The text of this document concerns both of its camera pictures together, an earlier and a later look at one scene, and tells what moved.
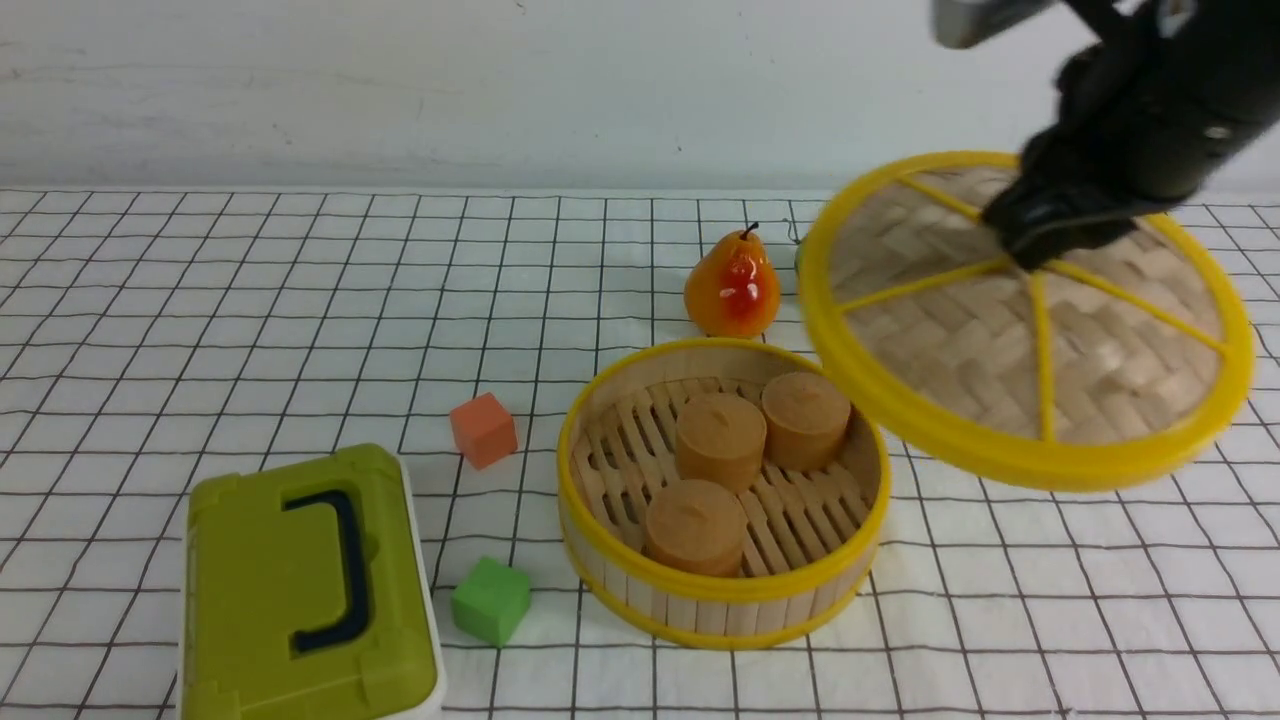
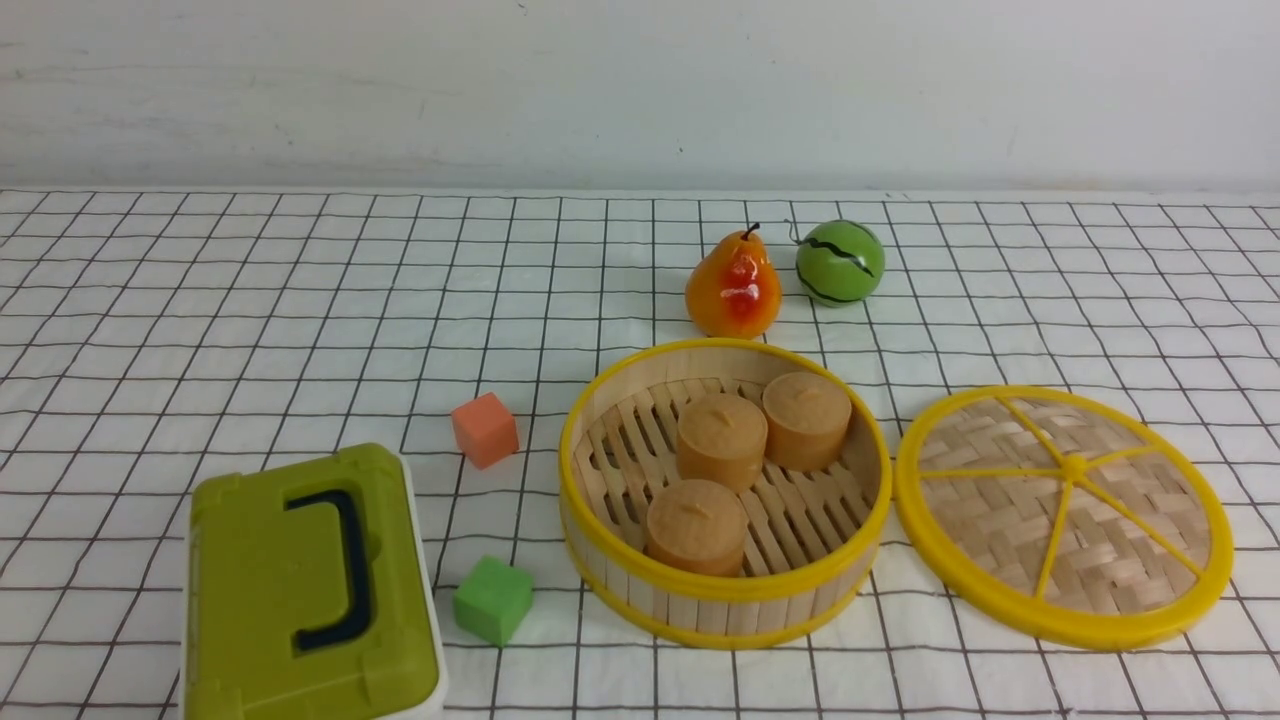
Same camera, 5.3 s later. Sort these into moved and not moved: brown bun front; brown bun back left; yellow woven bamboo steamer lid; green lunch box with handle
Moved: yellow woven bamboo steamer lid
Not moved: green lunch box with handle; brown bun back left; brown bun front
